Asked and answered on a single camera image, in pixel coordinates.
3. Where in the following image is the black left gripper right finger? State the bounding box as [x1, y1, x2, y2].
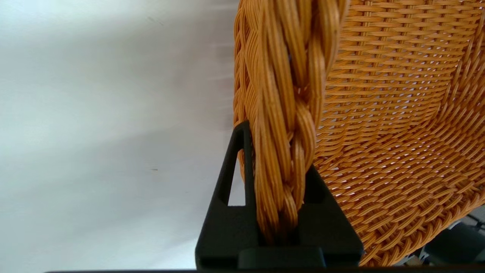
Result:
[299, 165, 365, 267]

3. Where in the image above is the dark robot base part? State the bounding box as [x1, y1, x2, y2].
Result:
[416, 212, 485, 267]

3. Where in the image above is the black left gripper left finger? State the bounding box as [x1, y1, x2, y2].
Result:
[195, 121, 263, 270]

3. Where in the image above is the orange woven wicker basket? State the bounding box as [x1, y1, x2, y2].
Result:
[233, 0, 485, 267]

